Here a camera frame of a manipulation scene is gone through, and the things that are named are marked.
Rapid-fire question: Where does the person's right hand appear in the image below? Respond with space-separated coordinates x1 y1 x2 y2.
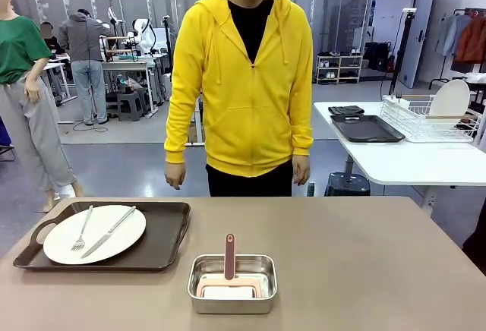
164 162 187 191

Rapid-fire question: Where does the person's left hand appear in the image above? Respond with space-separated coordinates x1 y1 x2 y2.
291 155 311 187

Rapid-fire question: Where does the dark brown serving tray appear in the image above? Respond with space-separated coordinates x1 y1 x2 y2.
13 200 191 273

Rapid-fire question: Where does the silver table knife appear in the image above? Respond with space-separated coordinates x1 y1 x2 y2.
80 205 137 259

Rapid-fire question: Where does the large white dinner plate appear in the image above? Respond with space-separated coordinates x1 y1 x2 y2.
43 204 147 266

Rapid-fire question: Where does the silver fork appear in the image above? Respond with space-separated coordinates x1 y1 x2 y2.
70 204 94 252

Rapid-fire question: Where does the person's right forearm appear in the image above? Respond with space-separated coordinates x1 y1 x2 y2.
163 95 199 165

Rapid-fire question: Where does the person's left forearm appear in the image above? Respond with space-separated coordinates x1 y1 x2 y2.
289 99 314 158

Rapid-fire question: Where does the dark folded cloth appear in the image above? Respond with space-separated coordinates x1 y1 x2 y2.
327 105 365 116

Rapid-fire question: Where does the black flat tray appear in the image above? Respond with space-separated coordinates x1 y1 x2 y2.
330 114 406 143

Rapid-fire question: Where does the grey plastic step stool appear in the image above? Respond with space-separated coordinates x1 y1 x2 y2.
115 90 148 122

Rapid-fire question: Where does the person in yellow hoodie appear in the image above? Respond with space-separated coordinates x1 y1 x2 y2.
163 0 314 198

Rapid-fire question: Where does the white shoe rack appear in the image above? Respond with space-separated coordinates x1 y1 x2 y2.
315 53 364 86

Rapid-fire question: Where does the white table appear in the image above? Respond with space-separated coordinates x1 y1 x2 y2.
313 101 486 210

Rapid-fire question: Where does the white background desk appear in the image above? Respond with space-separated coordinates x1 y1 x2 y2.
100 54 163 119

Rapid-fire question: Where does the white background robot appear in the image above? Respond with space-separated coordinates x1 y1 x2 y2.
127 17 159 58

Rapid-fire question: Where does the stainless steel rectangular container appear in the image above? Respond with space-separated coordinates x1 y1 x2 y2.
187 254 278 315

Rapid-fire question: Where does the person in grey hoodie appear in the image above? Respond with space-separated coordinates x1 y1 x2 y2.
58 8 112 126

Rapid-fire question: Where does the black tripod with white device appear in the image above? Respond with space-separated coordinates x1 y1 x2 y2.
388 7 418 97

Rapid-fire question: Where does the white plate in rack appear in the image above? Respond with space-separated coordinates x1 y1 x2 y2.
431 79 472 120

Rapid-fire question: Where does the mannequin in green shirt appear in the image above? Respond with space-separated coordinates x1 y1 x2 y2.
0 0 84 214

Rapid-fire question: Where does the seated person in background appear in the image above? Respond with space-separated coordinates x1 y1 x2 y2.
39 21 66 58

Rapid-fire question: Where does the black rounded object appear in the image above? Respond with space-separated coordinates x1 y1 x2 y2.
462 219 486 271

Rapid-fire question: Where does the clothes rack with garments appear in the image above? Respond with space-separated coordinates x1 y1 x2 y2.
435 7 486 82

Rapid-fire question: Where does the white wire dish rack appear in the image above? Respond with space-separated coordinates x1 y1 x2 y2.
380 93 480 144

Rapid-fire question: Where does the ring light on stand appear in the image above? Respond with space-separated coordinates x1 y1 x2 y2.
107 5 125 39

